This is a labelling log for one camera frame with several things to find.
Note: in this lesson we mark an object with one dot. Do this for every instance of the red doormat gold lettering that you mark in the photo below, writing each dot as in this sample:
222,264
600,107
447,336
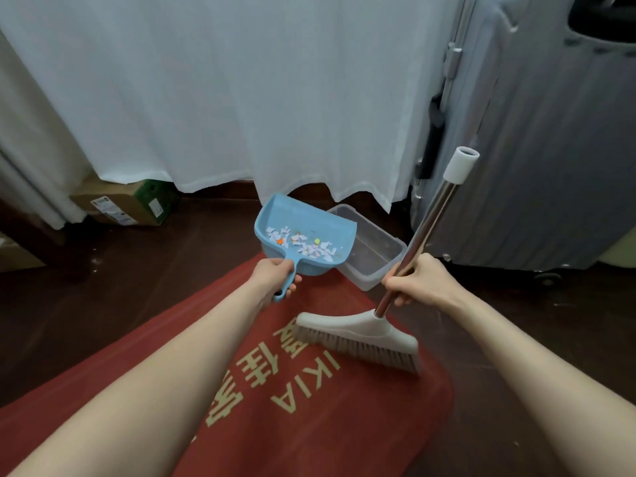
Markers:
348,432

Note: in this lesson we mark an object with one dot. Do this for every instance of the cardboard box with green side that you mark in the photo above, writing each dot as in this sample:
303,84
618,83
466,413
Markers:
124,203

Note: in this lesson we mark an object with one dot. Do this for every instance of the beige curtain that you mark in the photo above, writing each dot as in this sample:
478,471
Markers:
35,158

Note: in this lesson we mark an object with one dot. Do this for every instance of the silver ribbed suitcase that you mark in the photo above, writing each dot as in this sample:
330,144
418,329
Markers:
546,168

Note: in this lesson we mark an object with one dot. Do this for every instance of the person's left hand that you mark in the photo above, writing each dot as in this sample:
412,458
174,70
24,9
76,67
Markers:
273,280

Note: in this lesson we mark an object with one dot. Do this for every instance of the blue plastic dustpan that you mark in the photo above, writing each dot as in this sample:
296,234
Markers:
298,213

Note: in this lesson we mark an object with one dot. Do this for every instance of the person's right hand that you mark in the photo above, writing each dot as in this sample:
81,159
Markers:
427,283

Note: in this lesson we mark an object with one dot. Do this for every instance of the white paper scraps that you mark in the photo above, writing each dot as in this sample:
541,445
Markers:
303,248

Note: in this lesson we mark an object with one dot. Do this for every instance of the person's left forearm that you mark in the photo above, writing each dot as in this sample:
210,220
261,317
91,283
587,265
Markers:
149,392

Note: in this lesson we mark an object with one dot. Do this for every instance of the person's right forearm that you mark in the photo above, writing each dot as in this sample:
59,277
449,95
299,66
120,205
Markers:
521,372

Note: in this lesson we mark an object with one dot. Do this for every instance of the clear plastic storage bin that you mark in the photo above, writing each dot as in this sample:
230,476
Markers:
372,253

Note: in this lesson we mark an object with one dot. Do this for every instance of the white curtain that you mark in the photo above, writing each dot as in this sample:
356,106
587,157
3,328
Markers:
223,84

